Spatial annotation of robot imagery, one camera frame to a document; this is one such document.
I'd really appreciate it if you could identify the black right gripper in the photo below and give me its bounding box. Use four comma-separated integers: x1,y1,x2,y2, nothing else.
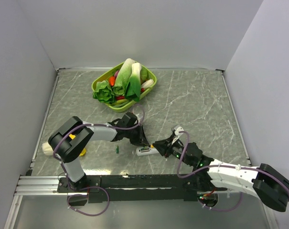
152,134,193,167

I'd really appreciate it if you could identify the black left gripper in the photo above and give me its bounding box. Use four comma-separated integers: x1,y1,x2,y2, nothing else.
125,124,150,146

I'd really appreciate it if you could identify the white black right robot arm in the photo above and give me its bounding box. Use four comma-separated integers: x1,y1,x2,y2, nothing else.
153,137,289,212

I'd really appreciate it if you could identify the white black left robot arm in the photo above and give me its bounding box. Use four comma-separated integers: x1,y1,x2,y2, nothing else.
48,112,150,192

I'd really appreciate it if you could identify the red chili pepper toy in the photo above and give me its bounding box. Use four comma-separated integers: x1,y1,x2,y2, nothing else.
116,88,146,100

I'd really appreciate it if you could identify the dark green bok choy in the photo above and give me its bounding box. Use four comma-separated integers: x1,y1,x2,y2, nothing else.
125,62,142,102

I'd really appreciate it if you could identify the green lettuce toy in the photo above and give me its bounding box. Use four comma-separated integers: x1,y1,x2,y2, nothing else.
93,80,116,104

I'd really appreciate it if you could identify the light green cabbage toy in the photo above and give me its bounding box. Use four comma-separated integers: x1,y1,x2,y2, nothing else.
113,58,135,95

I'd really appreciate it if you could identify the orange carrot toy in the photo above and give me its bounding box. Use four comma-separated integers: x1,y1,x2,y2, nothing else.
108,76,116,87

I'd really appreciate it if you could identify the yellow napa cabbage toy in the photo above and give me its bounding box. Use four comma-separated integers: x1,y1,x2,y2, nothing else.
42,142,86,156

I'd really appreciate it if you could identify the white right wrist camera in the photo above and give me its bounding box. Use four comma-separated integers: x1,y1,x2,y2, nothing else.
171,125,184,144

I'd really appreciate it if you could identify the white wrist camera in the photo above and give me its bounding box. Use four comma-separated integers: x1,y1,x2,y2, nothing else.
171,125,184,144
132,110,144,122

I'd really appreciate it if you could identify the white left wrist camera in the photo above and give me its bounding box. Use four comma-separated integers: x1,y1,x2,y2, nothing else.
132,110,144,122

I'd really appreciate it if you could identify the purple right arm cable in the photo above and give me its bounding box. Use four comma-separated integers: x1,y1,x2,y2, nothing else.
176,130,289,202

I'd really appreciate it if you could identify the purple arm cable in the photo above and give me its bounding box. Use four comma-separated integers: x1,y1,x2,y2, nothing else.
53,103,145,191
176,130,289,202

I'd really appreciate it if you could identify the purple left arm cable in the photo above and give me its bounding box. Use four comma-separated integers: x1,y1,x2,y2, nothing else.
53,103,145,191

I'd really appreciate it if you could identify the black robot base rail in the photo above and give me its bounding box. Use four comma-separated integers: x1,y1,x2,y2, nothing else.
57,174,226,203

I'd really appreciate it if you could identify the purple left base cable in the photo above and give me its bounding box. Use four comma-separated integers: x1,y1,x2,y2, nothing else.
66,186,110,217

